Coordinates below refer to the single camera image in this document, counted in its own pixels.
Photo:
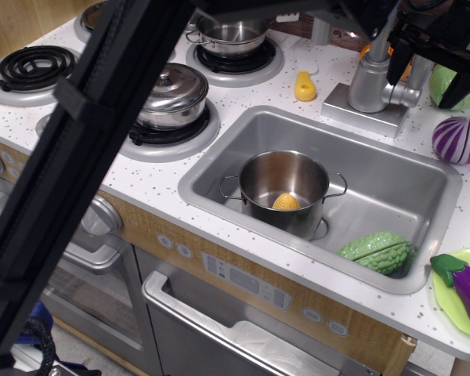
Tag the green toy bitter gourd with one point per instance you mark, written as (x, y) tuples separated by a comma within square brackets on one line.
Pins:
[(383, 252)]

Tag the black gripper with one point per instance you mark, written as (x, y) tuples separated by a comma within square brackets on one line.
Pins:
[(444, 39)]

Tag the silver toy faucet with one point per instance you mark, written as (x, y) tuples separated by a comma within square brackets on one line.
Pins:
[(359, 104)]

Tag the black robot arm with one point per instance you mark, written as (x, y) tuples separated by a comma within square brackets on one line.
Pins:
[(78, 153)]

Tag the lidded steel pot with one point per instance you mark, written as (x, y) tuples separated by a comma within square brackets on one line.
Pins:
[(177, 99)]

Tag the purple striped toy onion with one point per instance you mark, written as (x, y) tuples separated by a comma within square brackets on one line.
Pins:
[(451, 140)]

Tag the black coil burner left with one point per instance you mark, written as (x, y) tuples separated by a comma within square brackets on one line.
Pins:
[(35, 68)]

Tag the purple toy eggplant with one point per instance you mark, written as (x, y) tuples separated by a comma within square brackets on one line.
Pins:
[(455, 273)]

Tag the grey control panel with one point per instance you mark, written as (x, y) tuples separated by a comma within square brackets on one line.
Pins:
[(247, 282)]

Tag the silver stove knob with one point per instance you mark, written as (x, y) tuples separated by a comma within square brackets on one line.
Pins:
[(101, 218)]

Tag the silver dishwasher door handle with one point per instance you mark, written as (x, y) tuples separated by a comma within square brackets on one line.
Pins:
[(193, 343)]

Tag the silver faucet lever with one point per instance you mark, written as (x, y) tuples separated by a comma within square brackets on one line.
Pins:
[(407, 93)]

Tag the green toy cabbage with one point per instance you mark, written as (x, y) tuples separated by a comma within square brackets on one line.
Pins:
[(438, 83)]

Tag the silver oven door handle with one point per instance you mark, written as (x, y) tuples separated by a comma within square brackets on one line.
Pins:
[(97, 255)]

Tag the light green plate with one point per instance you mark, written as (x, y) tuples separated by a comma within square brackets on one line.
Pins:
[(447, 297)]

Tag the orange toy fruit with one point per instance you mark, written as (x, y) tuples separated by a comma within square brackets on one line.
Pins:
[(365, 50)]

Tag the steel pot in sink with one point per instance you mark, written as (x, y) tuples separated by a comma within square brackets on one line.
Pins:
[(267, 175)]

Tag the yellow toy corn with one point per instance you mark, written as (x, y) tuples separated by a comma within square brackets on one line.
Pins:
[(286, 202)]

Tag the grey toy sink basin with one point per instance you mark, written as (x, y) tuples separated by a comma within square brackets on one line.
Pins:
[(374, 187)]

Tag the open steel pot on stove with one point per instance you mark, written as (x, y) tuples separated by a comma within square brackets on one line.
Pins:
[(233, 40)]

